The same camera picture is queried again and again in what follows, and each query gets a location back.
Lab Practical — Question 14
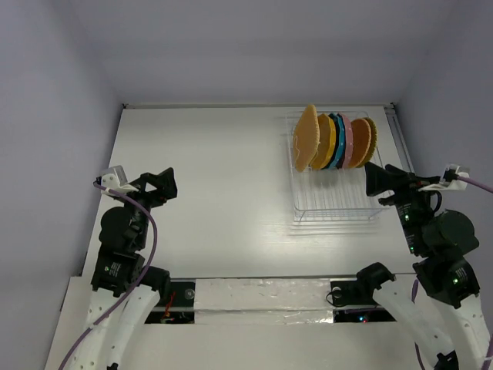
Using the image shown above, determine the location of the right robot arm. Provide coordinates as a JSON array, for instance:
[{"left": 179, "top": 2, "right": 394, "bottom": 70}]
[{"left": 354, "top": 163, "right": 492, "bottom": 369}]

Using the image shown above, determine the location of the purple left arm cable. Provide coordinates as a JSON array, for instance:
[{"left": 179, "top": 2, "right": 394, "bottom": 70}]
[{"left": 56, "top": 180, "right": 159, "bottom": 370}]

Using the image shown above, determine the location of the white foam base strip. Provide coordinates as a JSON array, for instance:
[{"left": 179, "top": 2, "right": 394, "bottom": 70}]
[{"left": 193, "top": 278, "right": 334, "bottom": 325}]

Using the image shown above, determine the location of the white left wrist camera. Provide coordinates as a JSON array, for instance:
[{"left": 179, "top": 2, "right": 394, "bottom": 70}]
[{"left": 100, "top": 165, "right": 138, "bottom": 194}]

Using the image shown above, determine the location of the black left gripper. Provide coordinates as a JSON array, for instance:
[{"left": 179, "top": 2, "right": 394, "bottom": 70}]
[{"left": 116, "top": 166, "right": 176, "bottom": 247}]

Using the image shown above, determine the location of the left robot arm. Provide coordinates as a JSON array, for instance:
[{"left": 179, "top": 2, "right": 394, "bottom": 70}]
[{"left": 59, "top": 166, "right": 178, "bottom": 369}]

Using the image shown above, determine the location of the blue polka dot plate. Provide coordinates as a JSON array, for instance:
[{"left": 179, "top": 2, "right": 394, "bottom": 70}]
[{"left": 325, "top": 112, "right": 346, "bottom": 170}]

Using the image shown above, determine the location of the yellow polka dot plate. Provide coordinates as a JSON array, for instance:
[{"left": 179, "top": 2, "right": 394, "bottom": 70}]
[{"left": 310, "top": 113, "right": 337, "bottom": 170}]

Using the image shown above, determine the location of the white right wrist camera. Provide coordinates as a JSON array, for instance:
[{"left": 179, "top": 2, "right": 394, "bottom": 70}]
[{"left": 420, "top": 163, "right": 470, "bottom": 191}]

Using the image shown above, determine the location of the round woven orange tray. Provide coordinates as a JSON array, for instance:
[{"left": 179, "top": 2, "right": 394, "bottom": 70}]
[{"left": 349, "top": 118, "right": 371, "bottom": 168}]

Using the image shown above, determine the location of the white wire dish rack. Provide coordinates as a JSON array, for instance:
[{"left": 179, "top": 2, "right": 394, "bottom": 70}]
[{"left": 285, "top": 109, "right": 385, "bottom": 225}]

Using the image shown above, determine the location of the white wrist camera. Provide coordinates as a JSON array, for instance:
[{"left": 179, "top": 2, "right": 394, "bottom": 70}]
[
  {"left": 100, "top": 165, "right": 138, "bottom": 194},
  {"left": 420, "top": 163, "right": 470, "bottom": 191}
]

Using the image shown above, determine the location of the round woven yellow tray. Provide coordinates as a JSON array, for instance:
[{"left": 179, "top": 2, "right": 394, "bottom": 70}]
[{"left": 361, "top": 117, "right": 377, "bottom": 167}]

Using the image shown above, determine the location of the square woven bamboo tray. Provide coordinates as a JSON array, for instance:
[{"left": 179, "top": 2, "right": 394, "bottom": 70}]
[{"left": 292, "top": 104, "right": 320, "bottom": 173}]

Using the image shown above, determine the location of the pink polka dot plate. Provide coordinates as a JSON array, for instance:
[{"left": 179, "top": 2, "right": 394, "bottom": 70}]
[{"left": 339, "top": 113, "right": 354, "bottom": 169}]

